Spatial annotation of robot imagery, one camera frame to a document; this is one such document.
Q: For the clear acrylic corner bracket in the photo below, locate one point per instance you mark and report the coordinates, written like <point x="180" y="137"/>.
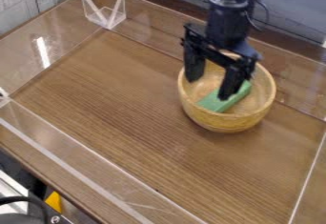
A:
<point x="106" y="17"/>

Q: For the green rectangular block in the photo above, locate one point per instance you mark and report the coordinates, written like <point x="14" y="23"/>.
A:
<point x="213" y="103"/>

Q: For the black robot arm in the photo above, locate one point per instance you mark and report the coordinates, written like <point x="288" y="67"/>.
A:
<point x="220" y="41"/>

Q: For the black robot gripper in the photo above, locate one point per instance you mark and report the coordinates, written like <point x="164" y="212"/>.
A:
<point x="221" y="42"/>

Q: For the brown wooden bowl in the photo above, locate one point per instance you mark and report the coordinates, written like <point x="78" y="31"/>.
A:
<point x="245" y="114"/>

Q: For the clear acrylic front wall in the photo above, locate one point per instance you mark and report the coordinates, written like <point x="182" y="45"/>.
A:
<point x="94" y="183"/>

